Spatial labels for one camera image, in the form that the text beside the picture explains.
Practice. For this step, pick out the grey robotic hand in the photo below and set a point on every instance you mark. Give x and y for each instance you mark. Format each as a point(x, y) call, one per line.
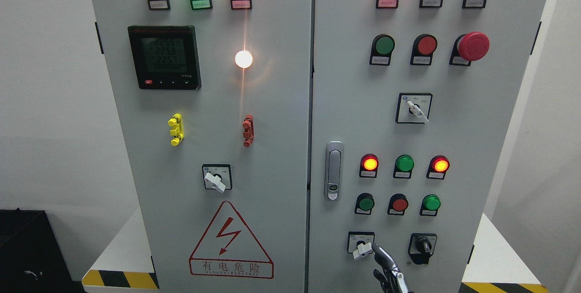
point(391, 279)

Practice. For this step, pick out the silver cabinet door handle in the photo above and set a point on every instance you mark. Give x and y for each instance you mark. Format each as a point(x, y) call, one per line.
point(333, 170)

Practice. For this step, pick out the right grey cabinet door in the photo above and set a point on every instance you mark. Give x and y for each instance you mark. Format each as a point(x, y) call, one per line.
point(356, 103)

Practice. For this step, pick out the grey cabinet door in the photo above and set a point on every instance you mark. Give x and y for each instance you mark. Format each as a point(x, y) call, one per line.
point(356, 103)
point(269, 178)

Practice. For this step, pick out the left grey cabinet door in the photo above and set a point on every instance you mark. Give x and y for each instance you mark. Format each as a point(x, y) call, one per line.
point(269, 178)

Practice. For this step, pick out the lower red push button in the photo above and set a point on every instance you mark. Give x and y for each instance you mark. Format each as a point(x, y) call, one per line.
point(397, 205)

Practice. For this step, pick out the red push button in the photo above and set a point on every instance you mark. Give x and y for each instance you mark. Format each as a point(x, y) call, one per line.
point(423, 49)
point(397, 205)

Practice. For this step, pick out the lower left green push button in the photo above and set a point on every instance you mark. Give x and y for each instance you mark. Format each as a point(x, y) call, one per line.
point(364, 204)

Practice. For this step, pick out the green push button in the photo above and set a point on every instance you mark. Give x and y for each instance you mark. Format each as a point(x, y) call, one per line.
point(381, 50)
point(430, 205)
point(364, 204)

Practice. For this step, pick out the lower right green push button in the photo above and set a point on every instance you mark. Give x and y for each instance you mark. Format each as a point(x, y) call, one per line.
point(430, 205)

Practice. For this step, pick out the white platform with hazard stripes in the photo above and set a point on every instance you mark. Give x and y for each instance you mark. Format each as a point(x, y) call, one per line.
point(125, 266)

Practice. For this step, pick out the middle green indicator light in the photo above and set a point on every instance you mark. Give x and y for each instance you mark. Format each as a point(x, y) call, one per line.
point(403, 167)

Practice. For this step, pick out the left red lit indicator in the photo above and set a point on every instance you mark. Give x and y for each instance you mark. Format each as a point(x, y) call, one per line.
point(369, 166)

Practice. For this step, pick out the red lit indicator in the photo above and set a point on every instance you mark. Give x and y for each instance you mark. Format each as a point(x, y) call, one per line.
point(438, 167)
point(369, 166)

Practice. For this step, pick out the right red lit indicator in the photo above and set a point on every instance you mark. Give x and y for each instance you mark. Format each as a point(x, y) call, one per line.
point(438, 167)

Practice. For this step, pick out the red electric hazard warning sign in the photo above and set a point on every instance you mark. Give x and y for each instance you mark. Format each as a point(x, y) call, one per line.
point(229, 248)

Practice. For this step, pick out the red terminal connector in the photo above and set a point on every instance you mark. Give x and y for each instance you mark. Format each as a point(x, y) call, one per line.
point(248, 130)

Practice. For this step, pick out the green push button upper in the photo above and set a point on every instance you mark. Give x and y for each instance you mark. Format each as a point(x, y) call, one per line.
point(381, 50)

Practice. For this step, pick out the red push button upper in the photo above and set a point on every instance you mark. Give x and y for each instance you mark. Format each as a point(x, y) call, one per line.
point(423, 49)

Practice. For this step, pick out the red emergency stop button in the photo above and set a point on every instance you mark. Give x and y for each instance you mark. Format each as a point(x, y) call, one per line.
point(468, 48)

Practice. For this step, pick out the white lit indicator light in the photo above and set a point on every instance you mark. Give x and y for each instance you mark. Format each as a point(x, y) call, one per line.
point(244, 59)

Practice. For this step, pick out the yellow terminal connector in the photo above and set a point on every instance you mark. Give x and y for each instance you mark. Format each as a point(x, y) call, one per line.
point(176, 129)

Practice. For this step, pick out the black digital power meter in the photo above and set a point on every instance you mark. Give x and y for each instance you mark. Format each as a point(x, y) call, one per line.
point(165, 57)

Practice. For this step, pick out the black box lower left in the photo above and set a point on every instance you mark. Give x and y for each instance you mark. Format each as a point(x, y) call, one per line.
point(30, 258)

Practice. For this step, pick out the black rotary selector switch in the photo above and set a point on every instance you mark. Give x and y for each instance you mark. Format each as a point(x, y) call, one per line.
point(421, 247)

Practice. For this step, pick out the bottom white selector switch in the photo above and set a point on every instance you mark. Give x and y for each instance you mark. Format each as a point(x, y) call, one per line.
point(359, 243)

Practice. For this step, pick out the upper right white selector switch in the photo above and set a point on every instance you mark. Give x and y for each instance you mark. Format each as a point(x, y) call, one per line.
point(413, 108)

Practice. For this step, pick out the left door white selector switch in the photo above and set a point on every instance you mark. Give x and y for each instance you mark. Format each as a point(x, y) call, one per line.
point(217, 177)

